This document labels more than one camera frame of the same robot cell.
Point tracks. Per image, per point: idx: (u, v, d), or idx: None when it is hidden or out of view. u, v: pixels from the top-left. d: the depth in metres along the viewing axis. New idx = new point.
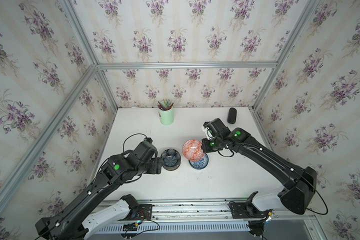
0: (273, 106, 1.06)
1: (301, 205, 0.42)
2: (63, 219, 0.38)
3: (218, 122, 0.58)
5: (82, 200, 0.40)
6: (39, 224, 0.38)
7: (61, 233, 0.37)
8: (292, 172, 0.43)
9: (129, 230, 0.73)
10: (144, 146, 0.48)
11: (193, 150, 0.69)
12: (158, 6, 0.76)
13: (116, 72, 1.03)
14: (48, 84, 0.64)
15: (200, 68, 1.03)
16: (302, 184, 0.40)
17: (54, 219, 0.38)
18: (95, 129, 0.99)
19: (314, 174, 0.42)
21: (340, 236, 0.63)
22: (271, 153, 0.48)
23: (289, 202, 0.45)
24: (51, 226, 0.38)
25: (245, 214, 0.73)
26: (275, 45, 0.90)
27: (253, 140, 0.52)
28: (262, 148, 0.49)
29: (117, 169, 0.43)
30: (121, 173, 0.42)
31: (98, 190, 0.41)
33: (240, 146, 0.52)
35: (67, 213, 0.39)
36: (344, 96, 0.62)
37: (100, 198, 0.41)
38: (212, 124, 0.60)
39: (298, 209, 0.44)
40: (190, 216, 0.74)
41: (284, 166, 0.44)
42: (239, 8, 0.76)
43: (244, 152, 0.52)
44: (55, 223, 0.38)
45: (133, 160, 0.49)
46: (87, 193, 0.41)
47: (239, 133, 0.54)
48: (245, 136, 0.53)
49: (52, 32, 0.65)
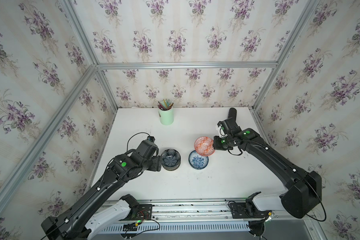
0: (274, 106, 1.06)
1: (300, 207, 0.42)
2: (73, 215, 0.39)
3: (231, 121, 0.62)
5: (91, 197, 0.42)
6: (45, 223, 0.38)
7: (71, 229, 0.38)
8: (293, 172, 0.44)
9: (129, 230, 0.73)
10: (146, 144, 0.52)
11: (204, 147, 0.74)
12: (158, 6, 0.76)
13: (116, 72, 1.03)
14: (48, 84, 0.64)
15: (200, 68, 1.03)
16: (302, 184, 0.41)
17: (62, 216, 0.39)
18: (95, 129, 0.99)
19: (319, 178, 0.42)
21: (340, 236, 0.63)
22: (276, 153, 0.49)
23: (289, 203, 0.46)
24: (59, 223, 0.38)
25: (245, 214, 0.73)
26: (275, 45, 0.90)
27: (260, 140, 0.54)
28: (268, 147, 0.51)
29: (124, 166, 0.47)
30: (128, 170, 0.46)
31: (107, 186, 0.43)
33: (247, 144, 0.55)
35: (76, 210, 0.40)
36: (344, 96, 0.62)
37: (109, 194, 0.44)
38: (225, 122, 0.65)
39: (297, 211, 0.44)
40: (190, 216, 0.74)
41: (286, 166, 0.46)
42: (239, 8, 0.76)
43: (250, 150, 0.55)
44: (64, 220, 0.39)
45: (137, 158, 0.52)
46: (96, 189, 0.43)
47: (248, 132, 0.57)
48: (254, 135, 0.56)
49: (52, 31, 0.65)
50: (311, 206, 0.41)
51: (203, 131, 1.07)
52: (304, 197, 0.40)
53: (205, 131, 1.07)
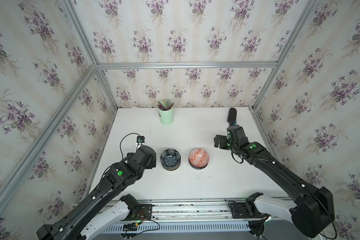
0: (274, 106, 1.06)
1: (313, 226, 0.40)
2: (67, 224, 0.40)
3: (240, 130, 0.60)
5: (86, 205, 0.42)
6: (40, 231, 0.39)
7: (66, 238, 0.38)
8: (303, 188, 0.43)
9: (129, 230, 0.73)
10: (142, 151, 0.51)
11: (199, 158, 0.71)
12: (158, 6, 0.76)
13: (117, 72, 1.03)
14: (48, 84, 0.64)
15: (200, 68, 1.03)
16: (312, 201, 0.40)
17: (57, 224, 0.40)
18: (95, 129, 0.99)
19: (329, 195, 0.40)
21: (340, 236, 0.63)
22: (284, 168, 0.49)
23: (299, 221, 0.44)
24: (54, 232, 0.39)
25: (245, 214, 0.73)
26: (275, 45, 0.90)
27: (267, 154, 0.54)
28: (275, 162, 0.51)
29: (120, 176, 0.47)
30: (124, 179, 0.46)
31: (102, 195, 0.44)
33: (254, 158, 0.55)
35: (71, 218, 0.40)
36: (344, 96, 0.62)
37: (104, 203, 0.44)
38: (233, 130, 0.63)
39: (309, 229, 0.42)
40: (190, 216, 0.74)
41: (295, 181, 0.45)
42: (239, 8, 0.76)
43: (258, 164, 0.55)
44: (58, 229, 0.39)
45: (133, 166, 0.52)
46: (91, 198, 0.43)
47: (254, 146, 0.58)
48: (260, 149, 0.56)
49: (52, 31, 0.65)
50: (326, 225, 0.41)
51: (203, 131, 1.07)
52: (316, 216, 0.38)
53: (205, 131, 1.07)
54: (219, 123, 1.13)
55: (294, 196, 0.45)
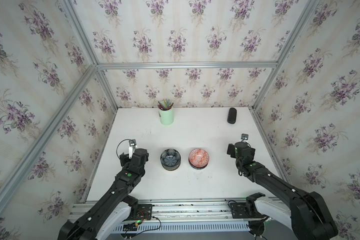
0: (274, 106, 1.06)
1: (308, 231, 0.41)
2: (95, 213, 0.45)
3: (248, 150, 0.65)
5: (106, 200, 0.49)
6: (65, 226, 0.41)
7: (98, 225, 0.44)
8: (293, 192, 0.47)
9: (129, 230, 0.73)
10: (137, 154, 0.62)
11: (199, 158, 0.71)
12: (158, 6, 0.76)
13: (117, 72, 1.03)
14: (48, 84, 0.64)
15: (200, 68, 1.03)
16: (300, 202, 0.43)
17: (82, 218, 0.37)
18: (95, 129, 0.99)
19: (319, 199, 0.43)
21: (340, 236, 0.63)
22: (279, 178, 0.54)
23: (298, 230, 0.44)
24: (82, 223, 0.42)
25: (245, 215, 0.73)
26: (275, 45, 0.90)
27: (264, 169, 0.60)
28: (271, 174, 0.57)
29: (130, 176, 0.59)
30: (133, 180, 0.58)
31: (120, 190, 0.53)
33: (253, 174, 0.62)
35: (95, 210, 0.46)
36: (344, 96, 0.62)
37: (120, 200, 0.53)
38: (240, 149, 0.68)
39: (307, 236, 0.42)
40: (190, 216, 0.74)
41: (286, 187, 0.50)
42: (239, 8, 0.76)
43: (257, 180, 0.60)
44: (86, 219, 0.43)
45: (134, 169, 0.63)
46: (110, 193, 0.51)
47: (254, 164, 0.65)
48: (260, 166, 0.63)
49: (52, 31, 0.65)
50: (328, 236, 0.40)
51: (203, 131, 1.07)
52: (306, 217, 0.41)
53: (205, 131, 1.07)
54: (219, 123, 1.13)
55: (289, 206, 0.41)
